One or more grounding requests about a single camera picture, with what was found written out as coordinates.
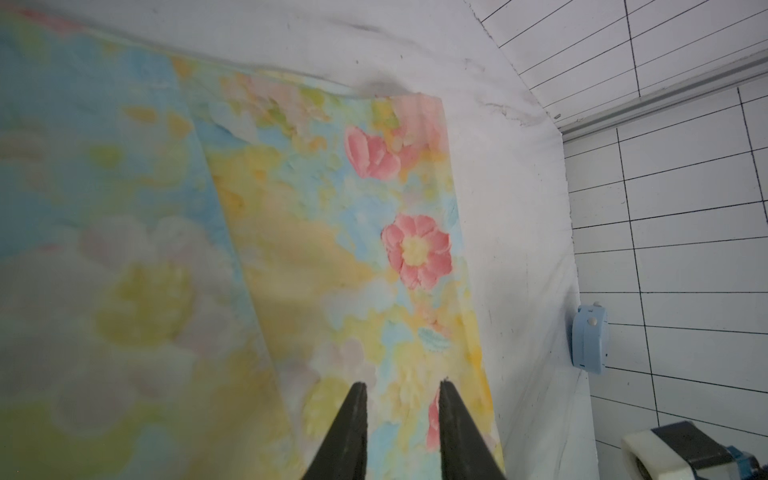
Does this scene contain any blue rimmed container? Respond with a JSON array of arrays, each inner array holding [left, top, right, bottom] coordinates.
[[571, 303, 609, 375]]

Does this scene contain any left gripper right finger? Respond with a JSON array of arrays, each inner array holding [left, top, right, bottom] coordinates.
[[438, 380, 505, 480]]

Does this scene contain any pastel floral skirt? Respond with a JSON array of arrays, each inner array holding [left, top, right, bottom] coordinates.
[[1, 2, 503, 479]]

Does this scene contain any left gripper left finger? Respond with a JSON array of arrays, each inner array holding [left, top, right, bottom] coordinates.
[[302, 382, 368, 480]]

